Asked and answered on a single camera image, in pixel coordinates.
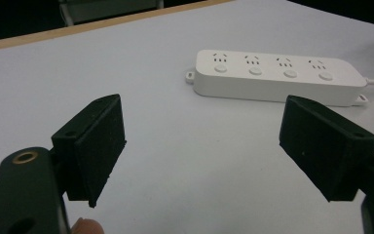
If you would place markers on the grey metal stand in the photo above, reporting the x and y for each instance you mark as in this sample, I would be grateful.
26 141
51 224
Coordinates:
107 9

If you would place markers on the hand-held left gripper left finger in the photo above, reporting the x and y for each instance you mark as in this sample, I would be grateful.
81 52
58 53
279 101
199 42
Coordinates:
91 146

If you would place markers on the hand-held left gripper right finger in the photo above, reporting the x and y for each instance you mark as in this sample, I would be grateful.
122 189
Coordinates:
324 146

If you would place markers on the white power strip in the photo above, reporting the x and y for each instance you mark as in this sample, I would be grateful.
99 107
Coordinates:
272 78

